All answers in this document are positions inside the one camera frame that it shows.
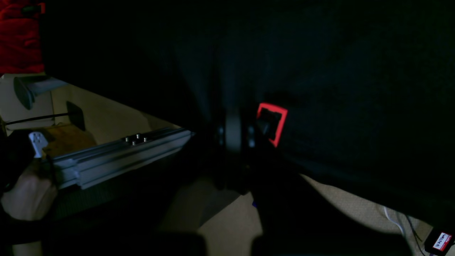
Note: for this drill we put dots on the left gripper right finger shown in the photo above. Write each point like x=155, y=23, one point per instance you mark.
x=296, y=219

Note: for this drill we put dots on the red clamp bottom edge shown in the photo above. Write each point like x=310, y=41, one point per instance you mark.
x=271, y=119

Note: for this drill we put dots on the aluminium frame rail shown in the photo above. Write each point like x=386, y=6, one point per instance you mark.
x=91, y=166

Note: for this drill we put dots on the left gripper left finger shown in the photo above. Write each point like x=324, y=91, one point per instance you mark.
x=162, y=193

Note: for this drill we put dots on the black table cloth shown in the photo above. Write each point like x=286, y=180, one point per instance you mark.
x=368, y=84

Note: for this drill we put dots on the person hand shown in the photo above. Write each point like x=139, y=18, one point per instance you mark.
x=32, y=197

